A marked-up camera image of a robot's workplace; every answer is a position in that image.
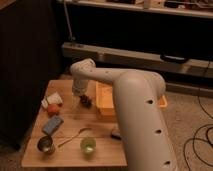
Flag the dark purple grape bunch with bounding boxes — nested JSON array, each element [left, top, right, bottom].
[[80, 95, 92, 108]]

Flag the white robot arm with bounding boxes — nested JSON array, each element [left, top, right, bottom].
[[70, 59, 179, 171]]

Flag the green plastic cup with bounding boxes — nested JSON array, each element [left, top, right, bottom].
[[80, 137, 96, 155]]

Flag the small metal cup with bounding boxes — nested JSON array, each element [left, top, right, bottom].
[[37, 136, 55, 154]]

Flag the orange plastic bin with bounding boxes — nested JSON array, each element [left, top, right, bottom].
[[95, 81, 168, 118]]

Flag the red tomato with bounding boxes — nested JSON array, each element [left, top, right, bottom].
[[47, 104, 60, 116]]

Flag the blue sponge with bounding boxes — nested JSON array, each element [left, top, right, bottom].
[[42, 116, 63, 135]]

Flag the metal spoon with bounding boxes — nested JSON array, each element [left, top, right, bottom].
[[58, 127, 91, 148]]

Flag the upright metal pole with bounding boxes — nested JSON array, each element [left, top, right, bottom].
[[63, 0, 76, 44]]

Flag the black brown brush block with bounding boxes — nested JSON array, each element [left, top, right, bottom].
[[110, 130, 121, 140]]

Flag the cluttered upper shelf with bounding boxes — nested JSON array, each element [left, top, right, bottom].
[[56, 0, 213, 20]]

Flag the grey metal rail base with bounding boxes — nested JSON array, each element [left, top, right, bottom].
[[61, 42, 213, 80]]

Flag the black handle on rail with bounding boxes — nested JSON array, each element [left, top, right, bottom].
[[160, 54, 189, 64]]

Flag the black floor cable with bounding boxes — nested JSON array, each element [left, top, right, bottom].
[[183, 59, 213, 171]]

